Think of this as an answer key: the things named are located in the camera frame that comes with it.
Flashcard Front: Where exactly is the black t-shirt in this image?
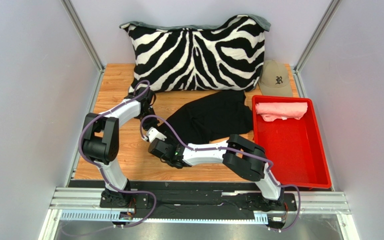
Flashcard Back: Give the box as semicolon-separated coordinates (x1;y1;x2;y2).
166;90;253;145

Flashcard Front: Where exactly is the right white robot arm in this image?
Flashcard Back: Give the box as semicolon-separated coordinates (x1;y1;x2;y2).
148;134;284;201

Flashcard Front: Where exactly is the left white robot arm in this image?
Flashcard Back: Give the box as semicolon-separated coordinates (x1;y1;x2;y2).
78;86;154;194

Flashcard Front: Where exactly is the zebra striped pillow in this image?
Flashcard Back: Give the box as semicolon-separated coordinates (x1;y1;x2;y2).
120;14;272;93

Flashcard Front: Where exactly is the rolled pink t-shirt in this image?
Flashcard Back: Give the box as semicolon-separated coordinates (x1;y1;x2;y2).
254;102;308;122

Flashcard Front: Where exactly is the red plastic tray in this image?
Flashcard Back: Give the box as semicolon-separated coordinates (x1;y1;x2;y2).
251;95;332;189

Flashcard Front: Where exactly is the beige baseball cap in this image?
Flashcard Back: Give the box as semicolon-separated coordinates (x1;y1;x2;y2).
258;60;293;97

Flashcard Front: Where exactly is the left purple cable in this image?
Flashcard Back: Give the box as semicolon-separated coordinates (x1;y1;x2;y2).
78;79;158;238

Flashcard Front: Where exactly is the purple cable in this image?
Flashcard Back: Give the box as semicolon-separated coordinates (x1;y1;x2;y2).
139;114;301;233
78;79;158;238

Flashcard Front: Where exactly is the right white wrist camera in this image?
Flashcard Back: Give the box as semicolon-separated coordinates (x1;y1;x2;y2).
141;127;167;143

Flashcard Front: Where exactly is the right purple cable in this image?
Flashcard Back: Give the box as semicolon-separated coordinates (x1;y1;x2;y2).
139;114;301;233

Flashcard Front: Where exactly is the left aluminium frame post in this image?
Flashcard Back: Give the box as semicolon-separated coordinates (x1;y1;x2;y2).
60;0;105;72

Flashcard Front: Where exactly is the aluminium frame post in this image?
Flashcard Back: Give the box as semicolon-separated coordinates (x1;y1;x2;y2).
294;0;343;72
60;0;105;72

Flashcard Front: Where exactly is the right aluminium frame post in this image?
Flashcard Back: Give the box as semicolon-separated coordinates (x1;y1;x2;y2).
294;0;343;72

